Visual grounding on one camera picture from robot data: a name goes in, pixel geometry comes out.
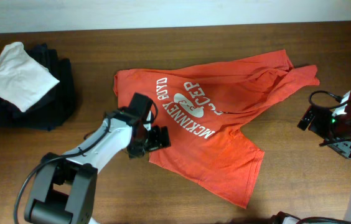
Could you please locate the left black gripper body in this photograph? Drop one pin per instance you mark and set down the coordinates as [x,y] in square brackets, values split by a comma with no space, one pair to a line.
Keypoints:
[149,139]

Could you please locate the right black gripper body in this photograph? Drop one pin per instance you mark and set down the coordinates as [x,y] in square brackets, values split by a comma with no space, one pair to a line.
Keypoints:
[332,130]

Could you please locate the red printed t-shirt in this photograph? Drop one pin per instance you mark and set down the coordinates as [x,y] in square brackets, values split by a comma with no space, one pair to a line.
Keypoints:
[205,106]

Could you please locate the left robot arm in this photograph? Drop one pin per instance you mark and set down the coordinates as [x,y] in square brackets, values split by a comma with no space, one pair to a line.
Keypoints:
[64,186]

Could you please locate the black folded clothes pile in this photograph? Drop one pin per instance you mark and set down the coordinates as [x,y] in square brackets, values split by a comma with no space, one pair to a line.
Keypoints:
[55,107]

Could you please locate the white folded cloth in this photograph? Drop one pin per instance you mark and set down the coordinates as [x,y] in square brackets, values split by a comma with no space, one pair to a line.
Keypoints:
[23,81]

